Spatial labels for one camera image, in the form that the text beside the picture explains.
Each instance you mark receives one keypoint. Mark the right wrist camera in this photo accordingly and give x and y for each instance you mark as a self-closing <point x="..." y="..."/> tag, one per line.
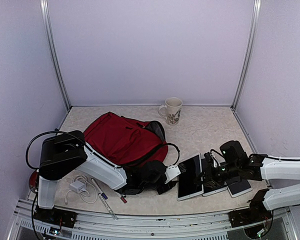
<point x="210" y="161"/>

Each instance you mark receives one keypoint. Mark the right aluminium frame post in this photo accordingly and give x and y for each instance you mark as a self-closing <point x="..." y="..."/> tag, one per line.
<point x="248" y="53"/>

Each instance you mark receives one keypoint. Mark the aluminium frame post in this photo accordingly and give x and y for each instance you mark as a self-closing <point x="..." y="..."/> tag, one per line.
<point x="248" y="53"/>
<point x="44" y="6"/>

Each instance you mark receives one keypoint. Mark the front aluminium rail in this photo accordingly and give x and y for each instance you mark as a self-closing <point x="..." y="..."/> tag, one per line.
<point x="89" y="225"/>

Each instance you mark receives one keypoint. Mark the white charger with cable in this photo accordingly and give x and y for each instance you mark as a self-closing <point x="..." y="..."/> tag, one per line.
<point x="79" y="185"/>

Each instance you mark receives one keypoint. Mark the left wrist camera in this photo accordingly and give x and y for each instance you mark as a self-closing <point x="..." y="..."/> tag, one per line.
<point x="173" y="171"/>

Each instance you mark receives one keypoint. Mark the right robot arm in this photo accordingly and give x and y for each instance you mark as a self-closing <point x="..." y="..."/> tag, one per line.
<point x="256" y="167"/>

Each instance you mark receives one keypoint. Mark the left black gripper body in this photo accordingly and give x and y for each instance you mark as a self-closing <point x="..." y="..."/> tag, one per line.
<point x="149" y="186"/>

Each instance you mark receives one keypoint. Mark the clear silver pen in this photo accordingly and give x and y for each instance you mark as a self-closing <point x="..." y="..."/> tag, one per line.
<point x="106" y="205"/>

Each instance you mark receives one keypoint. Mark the left aluminium frame post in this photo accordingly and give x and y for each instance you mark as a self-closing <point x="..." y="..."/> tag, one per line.
<point x="44" y="6"/>

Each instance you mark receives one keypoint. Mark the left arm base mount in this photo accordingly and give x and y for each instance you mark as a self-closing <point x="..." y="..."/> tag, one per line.
<point x="55" y="216"/>

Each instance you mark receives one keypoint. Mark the white patterned ceramic mug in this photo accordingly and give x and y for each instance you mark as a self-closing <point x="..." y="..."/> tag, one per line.
<point x="171" y="110"/>

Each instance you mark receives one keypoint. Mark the blue cap white marker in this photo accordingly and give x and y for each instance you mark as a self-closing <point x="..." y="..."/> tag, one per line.
<point x="94" y="182"/>

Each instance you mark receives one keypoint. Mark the red backpack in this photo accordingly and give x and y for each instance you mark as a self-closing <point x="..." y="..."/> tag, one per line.
<point x="127" y="141"/>

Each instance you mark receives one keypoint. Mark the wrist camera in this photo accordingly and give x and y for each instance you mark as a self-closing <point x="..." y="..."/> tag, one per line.
<point x="210" y="161"/>
<point x="173" y="171"/>

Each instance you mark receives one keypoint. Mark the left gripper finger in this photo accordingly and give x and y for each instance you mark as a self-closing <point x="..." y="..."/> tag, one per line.
<point x="129" y="191"/>
<point x="165" y="187"/>

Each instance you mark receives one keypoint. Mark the red cap marker short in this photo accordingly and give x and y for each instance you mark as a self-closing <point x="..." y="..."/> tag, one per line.
<point x="123" y="199"/>

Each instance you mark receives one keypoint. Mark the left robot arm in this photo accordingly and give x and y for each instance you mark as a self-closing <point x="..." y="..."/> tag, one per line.
<point x="68" y="151"/>

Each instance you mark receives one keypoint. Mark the red floral lacquer dish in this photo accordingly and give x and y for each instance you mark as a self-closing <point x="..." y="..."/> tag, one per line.
<point x="33" y="182"/>

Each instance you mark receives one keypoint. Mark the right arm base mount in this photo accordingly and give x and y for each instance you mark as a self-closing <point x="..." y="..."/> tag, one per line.
<point x="246" y="216"/>

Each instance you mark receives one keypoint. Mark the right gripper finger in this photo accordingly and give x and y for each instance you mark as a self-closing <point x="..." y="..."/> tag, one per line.
<point x="200" y="179"/>
<point x="212" y="184"/>

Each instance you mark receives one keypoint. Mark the white tablet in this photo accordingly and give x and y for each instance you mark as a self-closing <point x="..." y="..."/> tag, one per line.
<point x="208" y="191"/>
<point x="190" y="168"/>
<point x="238" y="188"/>

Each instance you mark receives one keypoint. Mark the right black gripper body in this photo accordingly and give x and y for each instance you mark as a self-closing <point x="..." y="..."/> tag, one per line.
<point x="224" y="175"/>

